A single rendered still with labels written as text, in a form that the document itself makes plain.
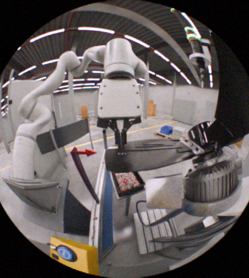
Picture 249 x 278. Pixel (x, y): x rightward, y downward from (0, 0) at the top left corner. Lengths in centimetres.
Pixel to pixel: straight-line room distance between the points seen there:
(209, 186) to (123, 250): 120
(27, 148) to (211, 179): 63
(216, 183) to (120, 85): 35
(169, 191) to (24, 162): 56
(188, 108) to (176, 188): 735
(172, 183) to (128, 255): 117
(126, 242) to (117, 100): 134
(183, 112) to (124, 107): 753
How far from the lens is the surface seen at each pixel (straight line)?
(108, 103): 18
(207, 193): 29
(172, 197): 34
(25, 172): 42
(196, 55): 29
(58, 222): 45
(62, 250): 26
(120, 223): 130
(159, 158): 17
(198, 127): 33
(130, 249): 132
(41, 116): 52
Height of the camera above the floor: 129
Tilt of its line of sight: 26 degrees down
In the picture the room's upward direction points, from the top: straight up
